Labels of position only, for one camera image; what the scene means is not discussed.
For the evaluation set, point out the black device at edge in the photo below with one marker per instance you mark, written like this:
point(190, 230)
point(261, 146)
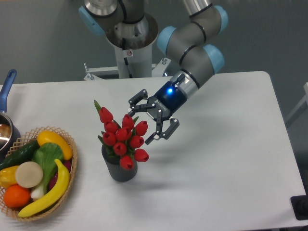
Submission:
point(300, 206)

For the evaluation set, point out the beige round slice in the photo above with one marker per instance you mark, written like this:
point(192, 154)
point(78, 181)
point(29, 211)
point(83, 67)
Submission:
point(29, 174)

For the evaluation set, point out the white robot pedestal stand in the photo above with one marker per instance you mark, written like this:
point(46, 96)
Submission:
point(130, 64)

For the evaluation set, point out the yellow banana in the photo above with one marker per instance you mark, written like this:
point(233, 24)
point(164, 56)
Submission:
point(52, 196)

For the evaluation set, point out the yellow bell pepper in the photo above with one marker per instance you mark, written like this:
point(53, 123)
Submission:
point(7, 177)

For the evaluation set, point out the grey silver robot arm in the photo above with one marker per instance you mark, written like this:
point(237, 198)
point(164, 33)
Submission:
point(132, 32)

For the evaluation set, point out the green bok choy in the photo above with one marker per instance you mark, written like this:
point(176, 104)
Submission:
point(45, 156)

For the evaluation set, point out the yellow squash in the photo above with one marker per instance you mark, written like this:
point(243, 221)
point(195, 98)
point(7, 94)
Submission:
point(47, 136)

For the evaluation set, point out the woven wicker basket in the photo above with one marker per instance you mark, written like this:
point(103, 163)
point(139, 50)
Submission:
point(23, 140)

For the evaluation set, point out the orange fruit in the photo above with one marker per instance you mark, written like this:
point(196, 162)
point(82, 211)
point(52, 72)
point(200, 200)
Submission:
point(16, 196)

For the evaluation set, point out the green cucumber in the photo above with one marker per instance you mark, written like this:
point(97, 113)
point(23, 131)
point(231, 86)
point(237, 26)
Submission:
point(23, 154)

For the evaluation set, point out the red tulip bouquet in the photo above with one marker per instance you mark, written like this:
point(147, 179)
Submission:
point(122, 142)

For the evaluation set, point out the blue handled saucepan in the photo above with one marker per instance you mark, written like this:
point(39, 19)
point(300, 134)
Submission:
point(8, 131)

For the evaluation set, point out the white frame at right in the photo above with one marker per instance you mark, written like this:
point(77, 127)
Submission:
point(299, 108)

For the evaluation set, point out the dark grey ribbed vase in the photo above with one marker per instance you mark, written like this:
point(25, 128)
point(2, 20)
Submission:
point(116, 171)

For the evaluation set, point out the dark red vegetable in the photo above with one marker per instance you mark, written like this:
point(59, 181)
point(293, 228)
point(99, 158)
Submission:
point(53, 181)

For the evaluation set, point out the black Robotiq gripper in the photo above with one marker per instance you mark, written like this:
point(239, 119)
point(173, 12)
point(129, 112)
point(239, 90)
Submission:
point(161, 106)

